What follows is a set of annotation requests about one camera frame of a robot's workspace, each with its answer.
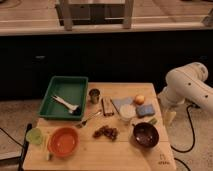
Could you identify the white brush in tray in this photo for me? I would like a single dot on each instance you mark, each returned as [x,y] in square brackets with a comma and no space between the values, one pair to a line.
[71,108]

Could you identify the green plastic tray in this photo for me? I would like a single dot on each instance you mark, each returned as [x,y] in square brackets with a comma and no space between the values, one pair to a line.
[71,89]

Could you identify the small metal cup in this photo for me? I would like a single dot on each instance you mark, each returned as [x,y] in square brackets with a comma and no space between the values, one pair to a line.
[94,95]

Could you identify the white wooden chair frame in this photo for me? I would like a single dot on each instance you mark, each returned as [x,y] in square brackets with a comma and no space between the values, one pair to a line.
[94,13]

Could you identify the light blue cloth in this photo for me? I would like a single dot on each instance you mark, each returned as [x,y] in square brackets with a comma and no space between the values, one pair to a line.
[117,103]

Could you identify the dark grape bunch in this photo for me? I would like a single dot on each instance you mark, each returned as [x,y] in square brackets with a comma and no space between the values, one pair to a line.
[107,131]

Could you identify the green vegetable piece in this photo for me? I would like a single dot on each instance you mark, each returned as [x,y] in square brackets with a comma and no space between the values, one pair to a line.
[153,121]

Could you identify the light green plastic cup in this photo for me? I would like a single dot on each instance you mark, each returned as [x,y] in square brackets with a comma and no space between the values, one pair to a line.
[34,136]

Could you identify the blue sponge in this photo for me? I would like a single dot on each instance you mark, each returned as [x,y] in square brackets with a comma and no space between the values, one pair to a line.
[145,110]

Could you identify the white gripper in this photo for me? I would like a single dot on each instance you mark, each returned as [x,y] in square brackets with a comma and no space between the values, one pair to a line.
[168,116]

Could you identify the dark brown bowl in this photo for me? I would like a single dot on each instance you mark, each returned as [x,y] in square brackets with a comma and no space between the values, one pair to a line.
[145,134]

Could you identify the orange red bowl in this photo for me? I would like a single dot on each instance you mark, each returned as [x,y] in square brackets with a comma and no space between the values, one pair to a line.
[63,142]

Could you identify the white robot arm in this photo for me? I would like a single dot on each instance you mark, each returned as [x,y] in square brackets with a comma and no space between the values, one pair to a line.
[185,82]

